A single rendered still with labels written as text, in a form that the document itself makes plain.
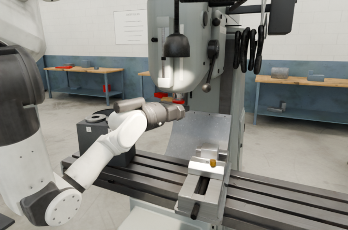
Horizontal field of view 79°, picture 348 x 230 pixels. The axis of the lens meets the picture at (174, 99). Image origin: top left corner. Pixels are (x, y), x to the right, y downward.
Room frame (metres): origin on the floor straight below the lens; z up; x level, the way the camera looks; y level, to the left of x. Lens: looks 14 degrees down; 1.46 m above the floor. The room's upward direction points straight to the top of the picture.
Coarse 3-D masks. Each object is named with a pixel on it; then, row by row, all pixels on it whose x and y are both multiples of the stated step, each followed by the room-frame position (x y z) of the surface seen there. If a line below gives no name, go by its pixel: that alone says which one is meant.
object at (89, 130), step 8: (88, 120) 0.86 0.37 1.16; (96, 120) 0.86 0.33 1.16; (104, 120) 0.88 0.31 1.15; (80, 128) 0.85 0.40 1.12; (88, 128) 0.84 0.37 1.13; (96, 128) 0.83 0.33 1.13; (104, 128) 0.83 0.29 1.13; (80, 136) 0.85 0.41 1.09; (88, 136) 0.84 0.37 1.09; (96, 136) 0.83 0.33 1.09; (80, 144) 0.85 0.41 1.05; (88, 144) 0.84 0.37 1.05; (80, 152) 0.85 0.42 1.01; (128, 152) 0.84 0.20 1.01; (112, 160) 0.82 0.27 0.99; (120, 160) 0.81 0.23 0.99; (128, 160) 0.84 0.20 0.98
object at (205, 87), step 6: (210, 42) 0.75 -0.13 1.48; (216, 42) 0.75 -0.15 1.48; (210, 48) 0.74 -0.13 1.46; (216, 48) 0.75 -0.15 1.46; (210, 54) 0.74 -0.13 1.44; (216, 54) 0.75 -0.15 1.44; (210, 66) 0.71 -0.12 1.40; (210, 72) 0.69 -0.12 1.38; (210, 78) 0.67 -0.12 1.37; (204, 84) 0.65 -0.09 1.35; (204, 90) 0.64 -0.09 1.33; (210, 90) 0.64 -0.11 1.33
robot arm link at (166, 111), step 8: (152, 104) 0.66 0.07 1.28; (160, 104) 0.67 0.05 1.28; (168, 104) 0.73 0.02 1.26; (176, 104) 0.72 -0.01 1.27; (160, 112) 0.65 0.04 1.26; (168, 112) 0.67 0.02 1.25; (176, 112) 0.70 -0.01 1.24; (184, 112) 0.70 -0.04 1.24; (160, 120) 0.64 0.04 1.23; (168, 120) 0.67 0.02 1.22; (176, 120) 0.70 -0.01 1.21
